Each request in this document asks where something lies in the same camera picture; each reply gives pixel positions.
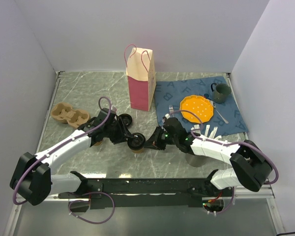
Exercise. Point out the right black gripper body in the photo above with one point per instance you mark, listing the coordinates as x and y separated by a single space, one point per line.
163 138

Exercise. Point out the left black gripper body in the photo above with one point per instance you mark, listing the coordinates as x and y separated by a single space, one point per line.
114 132

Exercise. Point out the black plastic cup lid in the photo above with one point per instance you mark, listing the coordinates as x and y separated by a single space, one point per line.
136 142
126 118

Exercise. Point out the brown paper coffee cup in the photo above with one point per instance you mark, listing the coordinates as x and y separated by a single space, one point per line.
138 151
97 143

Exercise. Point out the pink cream paper gift bag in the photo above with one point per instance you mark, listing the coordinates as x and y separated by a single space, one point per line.
140 72

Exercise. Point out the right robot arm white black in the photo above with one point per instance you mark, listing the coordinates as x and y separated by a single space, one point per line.
248 167

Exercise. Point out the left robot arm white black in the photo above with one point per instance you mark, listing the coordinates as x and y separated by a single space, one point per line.
34 177

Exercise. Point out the silver fork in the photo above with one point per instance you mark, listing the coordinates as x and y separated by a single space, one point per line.
171 110

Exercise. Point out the grey cylindrical straw holder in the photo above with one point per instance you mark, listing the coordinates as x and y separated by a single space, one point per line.
195 160

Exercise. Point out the orange dotted plate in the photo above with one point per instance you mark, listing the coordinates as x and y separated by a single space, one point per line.
199 106

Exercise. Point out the brown pulp cup carrier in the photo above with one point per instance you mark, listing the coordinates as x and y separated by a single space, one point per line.
65 113

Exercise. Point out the blue lettered cloth placemat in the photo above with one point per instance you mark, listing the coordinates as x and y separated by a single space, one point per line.
172 92

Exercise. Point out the silver spoon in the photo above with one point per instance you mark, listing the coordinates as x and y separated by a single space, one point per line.
206 96

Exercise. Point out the dark green mug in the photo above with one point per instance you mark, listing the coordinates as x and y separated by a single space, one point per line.
220 92

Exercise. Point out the black mounting base rail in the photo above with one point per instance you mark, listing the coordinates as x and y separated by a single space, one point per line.
144 192

